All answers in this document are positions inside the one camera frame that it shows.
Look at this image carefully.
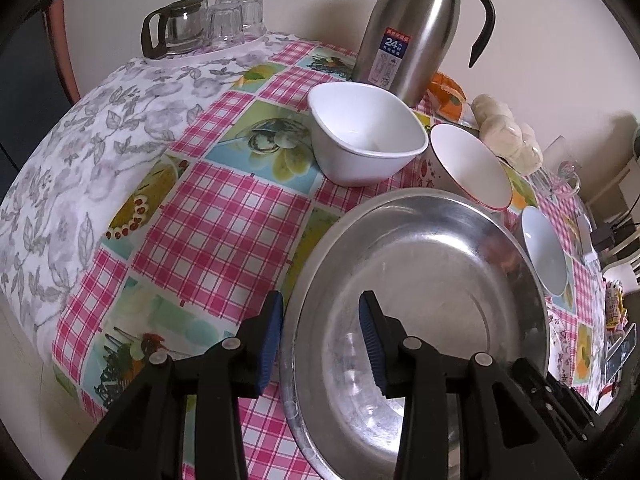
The light blue bowl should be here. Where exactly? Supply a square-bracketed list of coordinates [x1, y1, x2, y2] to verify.
[513, 206, 568, 296]

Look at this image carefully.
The colourful snack packet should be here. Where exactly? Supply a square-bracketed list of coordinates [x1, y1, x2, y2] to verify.
[605, 281, 626, 332]

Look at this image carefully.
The black power adapter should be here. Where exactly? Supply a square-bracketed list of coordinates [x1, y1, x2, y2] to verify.
[590, 223, 615, 252]

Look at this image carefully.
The checkered picture tablecloth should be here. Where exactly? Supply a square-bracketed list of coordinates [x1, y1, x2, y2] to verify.
[52, 40, 605, 479]

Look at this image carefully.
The white square bowl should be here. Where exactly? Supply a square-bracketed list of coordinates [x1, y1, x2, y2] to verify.
[307, 81, 428, 188]

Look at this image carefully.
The glass teapot black handle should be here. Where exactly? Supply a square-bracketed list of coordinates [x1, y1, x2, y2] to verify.
[140, 0, 208, 60]

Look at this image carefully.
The grey floral table cover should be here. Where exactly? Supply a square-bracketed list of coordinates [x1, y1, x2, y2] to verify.
[1, 34, 301, 361]

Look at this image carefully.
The smartphone on stand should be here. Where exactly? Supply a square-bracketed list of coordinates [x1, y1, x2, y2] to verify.
[604, 323, 638, 385]

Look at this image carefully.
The bag of steamed buns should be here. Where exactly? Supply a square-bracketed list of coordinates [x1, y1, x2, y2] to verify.
[471, 94, 544, 176]

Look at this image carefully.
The strawberry pattern bowl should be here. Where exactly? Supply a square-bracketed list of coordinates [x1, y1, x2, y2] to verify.
[419, 124, 512, 211]

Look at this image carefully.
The stainless steel thermos jug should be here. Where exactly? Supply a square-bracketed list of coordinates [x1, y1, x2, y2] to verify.
[352, 0, 496, 107]

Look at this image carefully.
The stainless steel round plate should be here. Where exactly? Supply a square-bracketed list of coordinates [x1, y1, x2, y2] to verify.
[280, 188, 549, 479]

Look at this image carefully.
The orange snack packet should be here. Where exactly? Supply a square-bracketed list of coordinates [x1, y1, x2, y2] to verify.
[426, 73, 466, 122]

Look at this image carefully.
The glass mug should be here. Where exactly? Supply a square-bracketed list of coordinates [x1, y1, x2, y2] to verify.
[529, 136, 582, 198]

